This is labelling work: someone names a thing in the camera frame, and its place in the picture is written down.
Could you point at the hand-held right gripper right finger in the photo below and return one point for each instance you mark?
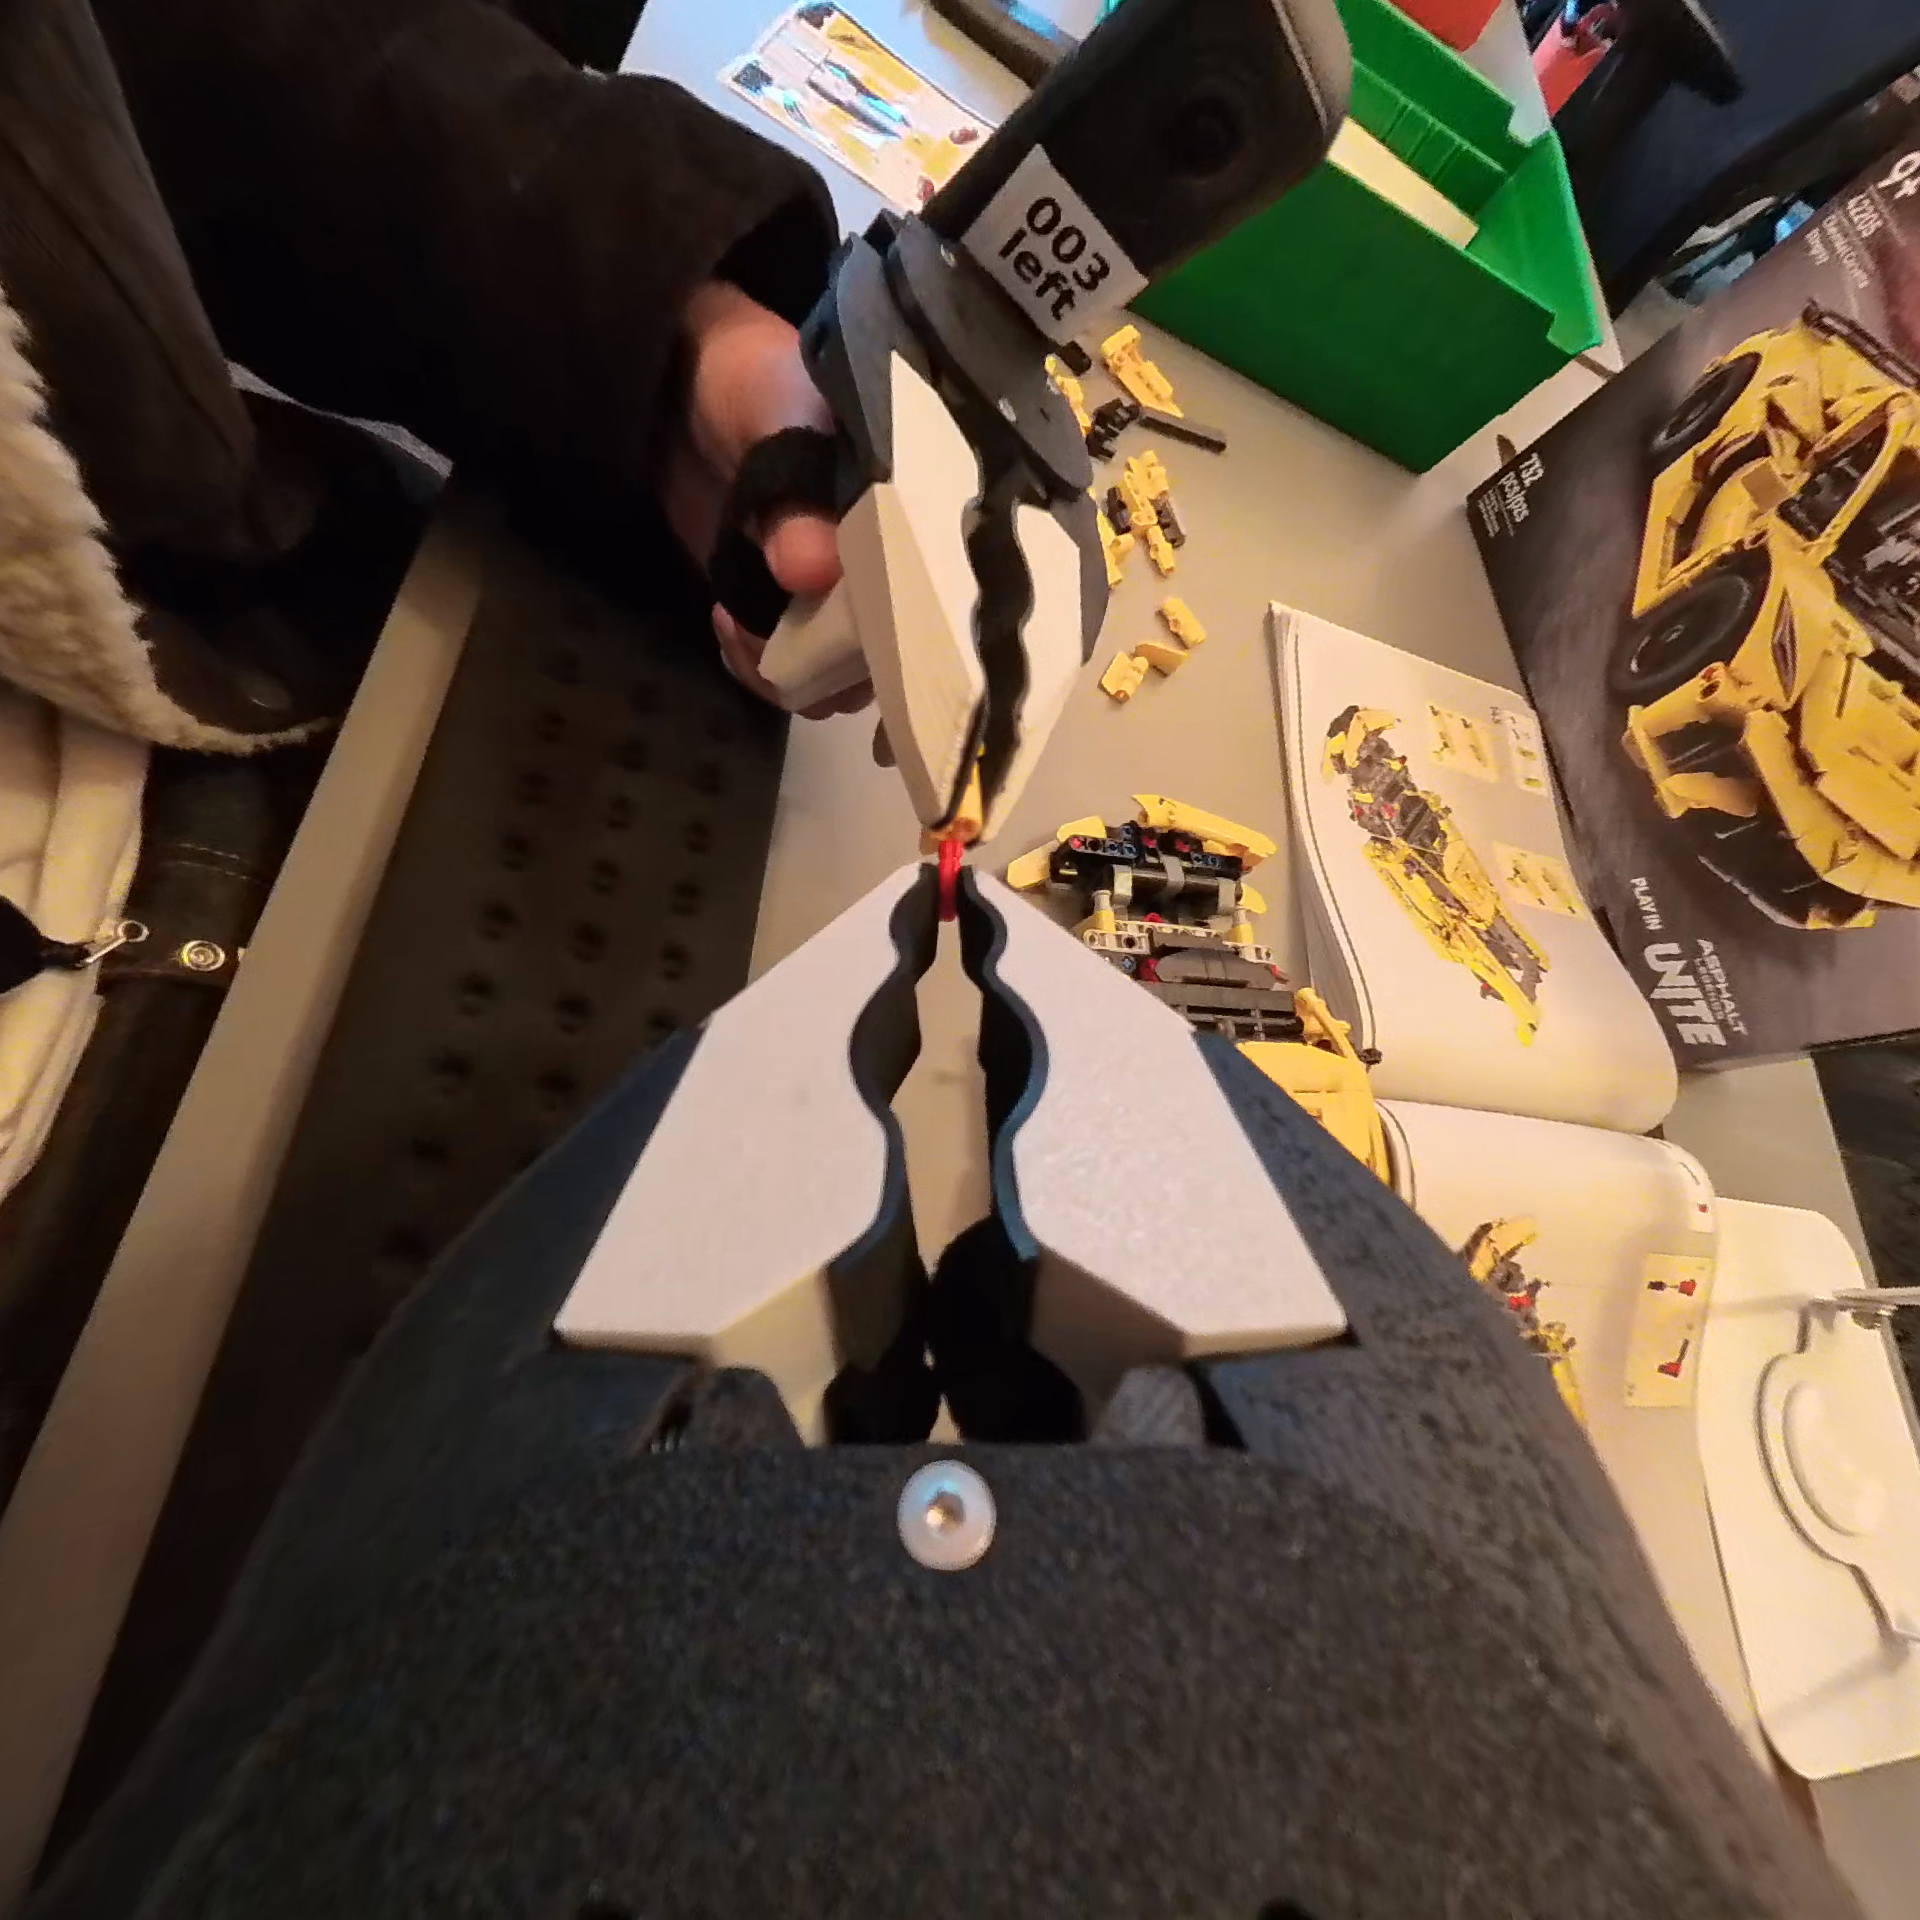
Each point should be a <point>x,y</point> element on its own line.
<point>1170,1186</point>

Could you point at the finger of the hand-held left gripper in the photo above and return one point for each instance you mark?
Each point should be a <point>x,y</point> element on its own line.
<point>1067,585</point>
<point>909,598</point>

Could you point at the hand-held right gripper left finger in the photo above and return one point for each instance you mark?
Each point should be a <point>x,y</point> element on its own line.
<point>719,1186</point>

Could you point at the red axle pin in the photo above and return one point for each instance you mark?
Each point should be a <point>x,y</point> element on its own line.
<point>947,878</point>

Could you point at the person's left forearm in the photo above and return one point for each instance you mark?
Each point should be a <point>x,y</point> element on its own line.
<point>524,226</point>

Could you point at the person's left hand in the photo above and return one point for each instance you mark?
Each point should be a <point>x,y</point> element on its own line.
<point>737,378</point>

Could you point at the pile of yellow black bricks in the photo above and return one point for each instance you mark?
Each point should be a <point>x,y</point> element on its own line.
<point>1148,494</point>

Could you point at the black long beam brick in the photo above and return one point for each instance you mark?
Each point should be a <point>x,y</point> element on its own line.
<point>1194,437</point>

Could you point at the white paper stack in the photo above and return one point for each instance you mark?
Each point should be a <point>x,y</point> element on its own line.
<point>1411,188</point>

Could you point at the yellow toy car model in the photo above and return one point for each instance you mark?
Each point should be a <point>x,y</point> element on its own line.
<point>1187,901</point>

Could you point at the green plastic bin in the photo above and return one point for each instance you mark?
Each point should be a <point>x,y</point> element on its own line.
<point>1350,378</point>

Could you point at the open instruction booklet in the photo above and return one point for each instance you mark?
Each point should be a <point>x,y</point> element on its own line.
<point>1500,1050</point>

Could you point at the black toy car box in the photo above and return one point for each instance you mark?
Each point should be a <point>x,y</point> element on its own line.
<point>1575,598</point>

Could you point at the white shirt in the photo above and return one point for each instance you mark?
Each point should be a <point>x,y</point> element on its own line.
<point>60,841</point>

